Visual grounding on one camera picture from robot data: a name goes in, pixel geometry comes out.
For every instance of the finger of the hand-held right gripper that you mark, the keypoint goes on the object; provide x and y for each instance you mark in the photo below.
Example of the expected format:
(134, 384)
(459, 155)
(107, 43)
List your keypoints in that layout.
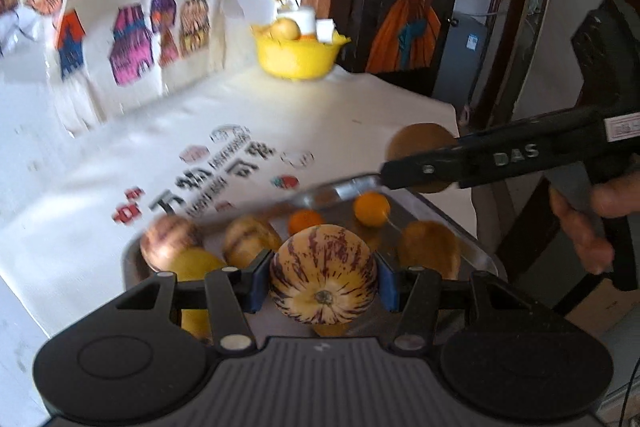
(475, 159)

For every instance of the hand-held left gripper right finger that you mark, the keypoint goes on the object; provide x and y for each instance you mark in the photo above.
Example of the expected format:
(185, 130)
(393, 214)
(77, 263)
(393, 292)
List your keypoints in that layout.
(387, 284)

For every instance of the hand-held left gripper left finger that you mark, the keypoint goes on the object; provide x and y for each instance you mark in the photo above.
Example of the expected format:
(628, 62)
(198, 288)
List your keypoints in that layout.
(259, 282)

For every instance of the small striped pepino melon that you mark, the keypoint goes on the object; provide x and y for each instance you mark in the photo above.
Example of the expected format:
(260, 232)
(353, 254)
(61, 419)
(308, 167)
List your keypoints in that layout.
(247, 239)

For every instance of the brownish yellow mango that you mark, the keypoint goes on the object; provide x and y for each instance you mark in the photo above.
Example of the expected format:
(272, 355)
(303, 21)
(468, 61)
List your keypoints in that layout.
(430, 249)

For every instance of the brown kiwi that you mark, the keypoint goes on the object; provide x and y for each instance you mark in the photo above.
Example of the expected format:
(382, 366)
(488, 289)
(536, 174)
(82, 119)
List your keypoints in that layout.
(420, 139)

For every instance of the large yellow mango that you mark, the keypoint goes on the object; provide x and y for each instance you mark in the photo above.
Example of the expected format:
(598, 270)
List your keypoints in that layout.
(195, 277)

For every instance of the round purple-striped melon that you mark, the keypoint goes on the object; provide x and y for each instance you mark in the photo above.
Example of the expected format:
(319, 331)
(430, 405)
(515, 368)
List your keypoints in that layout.
(324, 274)

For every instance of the small orange tangerine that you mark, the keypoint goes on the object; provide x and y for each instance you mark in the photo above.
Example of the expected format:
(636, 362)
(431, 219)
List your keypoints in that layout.
(305, 222)

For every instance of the round orange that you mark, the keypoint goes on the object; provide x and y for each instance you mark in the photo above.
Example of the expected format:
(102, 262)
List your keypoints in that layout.
(371, 209)

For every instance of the metal tray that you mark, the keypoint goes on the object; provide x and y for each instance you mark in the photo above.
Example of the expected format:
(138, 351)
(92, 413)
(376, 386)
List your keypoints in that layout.
(475, 247)

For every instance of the large striped pepino melon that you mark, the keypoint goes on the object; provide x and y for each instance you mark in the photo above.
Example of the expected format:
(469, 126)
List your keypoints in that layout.
(170, 241)

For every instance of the person's right hand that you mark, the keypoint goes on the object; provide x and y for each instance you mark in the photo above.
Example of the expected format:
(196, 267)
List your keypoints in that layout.
(580, 227)

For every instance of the grey appliance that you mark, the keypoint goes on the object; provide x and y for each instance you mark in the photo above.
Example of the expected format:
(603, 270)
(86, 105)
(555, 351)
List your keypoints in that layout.
(462, 57)

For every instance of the white printed cloth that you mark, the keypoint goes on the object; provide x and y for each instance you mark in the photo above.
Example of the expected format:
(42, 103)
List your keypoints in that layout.
(150, 147)

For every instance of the white paper card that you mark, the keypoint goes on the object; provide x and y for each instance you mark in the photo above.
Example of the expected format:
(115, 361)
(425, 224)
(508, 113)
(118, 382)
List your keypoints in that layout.
(325, 31)

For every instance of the yellow plastic bowl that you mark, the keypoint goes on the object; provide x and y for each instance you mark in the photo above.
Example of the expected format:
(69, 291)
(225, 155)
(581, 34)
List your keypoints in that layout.
(295, 57)

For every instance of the white jar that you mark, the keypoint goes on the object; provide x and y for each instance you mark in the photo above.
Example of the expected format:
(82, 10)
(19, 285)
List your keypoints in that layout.
(305, 18)

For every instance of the large yellow pear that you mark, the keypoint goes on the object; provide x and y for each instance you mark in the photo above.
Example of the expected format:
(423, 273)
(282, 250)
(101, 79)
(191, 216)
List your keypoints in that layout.
(285, 29)

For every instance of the colourful houses drawing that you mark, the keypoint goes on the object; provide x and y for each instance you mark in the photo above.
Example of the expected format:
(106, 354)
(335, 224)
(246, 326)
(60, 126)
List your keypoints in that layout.
(135, 37)

